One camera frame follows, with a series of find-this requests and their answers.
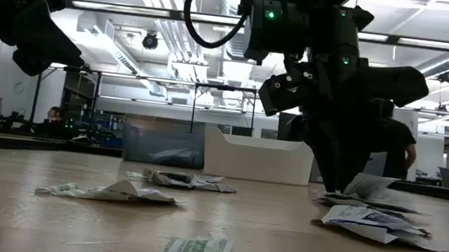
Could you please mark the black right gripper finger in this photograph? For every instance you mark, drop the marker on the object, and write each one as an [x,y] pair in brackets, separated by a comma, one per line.
[329,155]
[357,149]

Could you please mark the red print white packet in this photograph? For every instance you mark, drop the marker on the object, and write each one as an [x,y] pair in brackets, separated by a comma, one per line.
[372,186]

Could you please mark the black background robot arm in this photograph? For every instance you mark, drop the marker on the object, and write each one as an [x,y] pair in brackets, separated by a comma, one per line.
[9,120]

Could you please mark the person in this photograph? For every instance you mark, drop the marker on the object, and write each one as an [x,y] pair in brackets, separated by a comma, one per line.
[396,145]
[55,115]

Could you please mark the black computer monitor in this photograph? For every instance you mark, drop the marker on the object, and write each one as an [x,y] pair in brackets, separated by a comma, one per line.
[287,129]

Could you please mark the white pillar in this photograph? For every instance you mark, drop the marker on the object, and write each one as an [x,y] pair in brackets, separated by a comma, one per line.
[411,119]

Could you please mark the white paper packet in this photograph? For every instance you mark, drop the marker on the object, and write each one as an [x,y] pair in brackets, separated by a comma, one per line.
[213,184]
[385,207]

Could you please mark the white plastic bin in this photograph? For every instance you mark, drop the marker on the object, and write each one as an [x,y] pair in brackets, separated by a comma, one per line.
[259,159]

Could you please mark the blue storage shelf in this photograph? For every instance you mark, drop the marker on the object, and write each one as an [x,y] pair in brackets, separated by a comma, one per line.
[111,130]

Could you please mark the black spot lamp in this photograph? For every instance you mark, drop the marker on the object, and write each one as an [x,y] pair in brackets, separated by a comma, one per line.
[150,41]
[447,77]

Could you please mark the black overhead light bar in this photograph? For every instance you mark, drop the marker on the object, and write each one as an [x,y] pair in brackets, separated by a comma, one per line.
[136,10]

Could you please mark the grey office chair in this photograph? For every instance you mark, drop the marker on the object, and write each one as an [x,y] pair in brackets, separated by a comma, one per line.
[446,179]

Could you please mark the black vertical post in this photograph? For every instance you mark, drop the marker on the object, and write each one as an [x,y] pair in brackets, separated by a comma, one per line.
[36,96]

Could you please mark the black metal stand frame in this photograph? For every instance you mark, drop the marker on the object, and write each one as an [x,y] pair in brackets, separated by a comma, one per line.
[224,87]

